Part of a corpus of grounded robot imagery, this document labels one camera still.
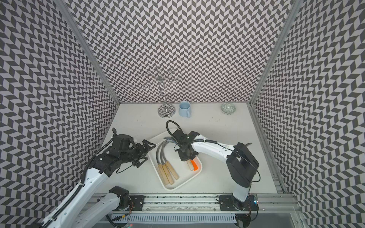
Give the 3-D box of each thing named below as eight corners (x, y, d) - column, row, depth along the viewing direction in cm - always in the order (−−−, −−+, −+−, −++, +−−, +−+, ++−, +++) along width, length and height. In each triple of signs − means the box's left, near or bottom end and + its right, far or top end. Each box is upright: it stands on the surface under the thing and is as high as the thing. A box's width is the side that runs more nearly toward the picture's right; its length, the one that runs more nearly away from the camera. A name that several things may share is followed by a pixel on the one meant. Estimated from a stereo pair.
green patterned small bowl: (221, 114, 113) (222, 110, 109) (219, 106, 118) (220, 102, 114) (235, 114, 113) (236, 110, 109) (233, 106, 118) (234, 102, 114)
